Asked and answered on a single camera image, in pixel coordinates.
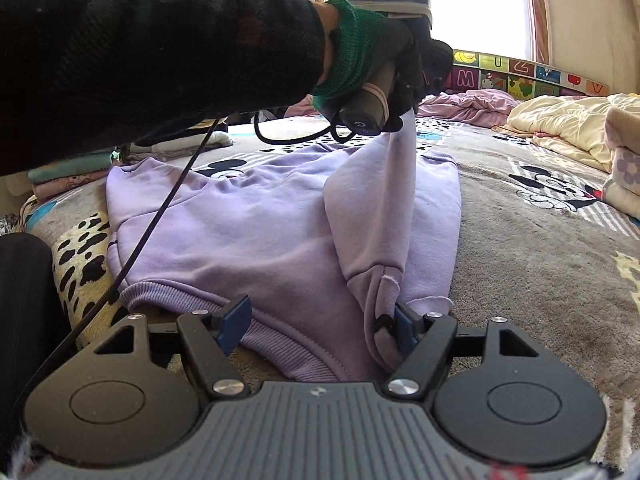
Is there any cream fleece blanket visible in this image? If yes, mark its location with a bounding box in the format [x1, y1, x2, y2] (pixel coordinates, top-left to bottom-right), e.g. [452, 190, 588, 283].
[604, 105, 640, 156]

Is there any folded pink printed garment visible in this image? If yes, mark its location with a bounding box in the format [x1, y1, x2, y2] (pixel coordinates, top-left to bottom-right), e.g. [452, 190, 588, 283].
[32, 170, 115, 202]

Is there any person's left forearm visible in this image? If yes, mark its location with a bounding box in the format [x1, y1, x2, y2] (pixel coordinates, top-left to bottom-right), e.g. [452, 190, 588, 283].
[0, 0, 341, 178]

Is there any black cable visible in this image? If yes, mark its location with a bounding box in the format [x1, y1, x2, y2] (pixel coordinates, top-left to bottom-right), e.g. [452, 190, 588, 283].
[0, 117, 223, 433]
[253, 107, 353, 147]

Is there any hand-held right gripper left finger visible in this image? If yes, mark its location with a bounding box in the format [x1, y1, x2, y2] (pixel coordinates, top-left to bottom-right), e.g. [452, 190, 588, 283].
[94, 294, 252, 401]

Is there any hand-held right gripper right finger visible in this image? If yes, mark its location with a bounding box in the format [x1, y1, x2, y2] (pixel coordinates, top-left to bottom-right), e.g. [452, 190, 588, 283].
[375, 302, 541, 401]

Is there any window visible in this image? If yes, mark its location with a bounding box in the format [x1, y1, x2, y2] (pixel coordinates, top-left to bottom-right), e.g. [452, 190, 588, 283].
[320, 0, 538, 61]

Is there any white floral folded blanket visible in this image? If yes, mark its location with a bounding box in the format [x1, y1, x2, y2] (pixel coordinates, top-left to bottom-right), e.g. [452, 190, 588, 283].
[601, 147, 640, 207]

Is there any purple sweatshirt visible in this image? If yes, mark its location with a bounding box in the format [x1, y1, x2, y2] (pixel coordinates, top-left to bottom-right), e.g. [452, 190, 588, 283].
[105, 120, 463, 383]

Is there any cream quilt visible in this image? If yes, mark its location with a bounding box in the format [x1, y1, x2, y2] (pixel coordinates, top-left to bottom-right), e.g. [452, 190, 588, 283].
[492, 92, 640, 173]

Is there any colourful alphabet panel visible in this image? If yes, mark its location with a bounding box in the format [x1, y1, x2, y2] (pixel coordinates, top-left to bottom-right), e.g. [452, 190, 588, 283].
[445, 50, 611, 99]

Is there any pink crumpled cloth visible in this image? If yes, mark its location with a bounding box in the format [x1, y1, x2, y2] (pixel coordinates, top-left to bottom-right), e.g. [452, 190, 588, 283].
[417, 88, 523, 128]

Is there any folded white printed garment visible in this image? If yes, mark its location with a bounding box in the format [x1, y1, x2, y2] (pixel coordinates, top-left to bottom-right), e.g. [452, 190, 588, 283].
[119, 132, 236, 162]

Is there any person's left hand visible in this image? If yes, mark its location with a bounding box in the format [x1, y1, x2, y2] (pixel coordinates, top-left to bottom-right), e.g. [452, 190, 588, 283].
[312, 0, 441, 133]

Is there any cream black spotted blanket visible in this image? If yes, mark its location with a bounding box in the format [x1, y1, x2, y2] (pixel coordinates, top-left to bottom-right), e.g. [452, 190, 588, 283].
[50, 211, 132, 348]

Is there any folded mint garment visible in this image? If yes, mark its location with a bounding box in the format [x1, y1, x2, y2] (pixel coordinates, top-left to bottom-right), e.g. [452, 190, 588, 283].
[27, 151, 117, 182]

